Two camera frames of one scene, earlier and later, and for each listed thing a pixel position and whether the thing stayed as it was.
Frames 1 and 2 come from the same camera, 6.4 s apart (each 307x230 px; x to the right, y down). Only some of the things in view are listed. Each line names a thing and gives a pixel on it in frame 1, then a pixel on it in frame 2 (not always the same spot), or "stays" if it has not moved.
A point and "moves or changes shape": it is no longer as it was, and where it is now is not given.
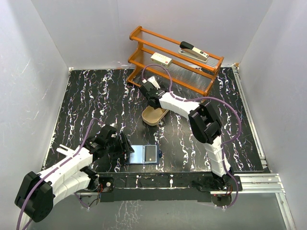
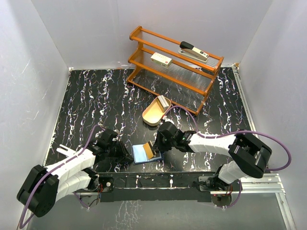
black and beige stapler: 188,49 stays
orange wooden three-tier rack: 159,57 stays
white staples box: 161,59 stays
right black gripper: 159,89 to 158,145
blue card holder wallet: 144,155 moves or changes shape
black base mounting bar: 191,187 stays
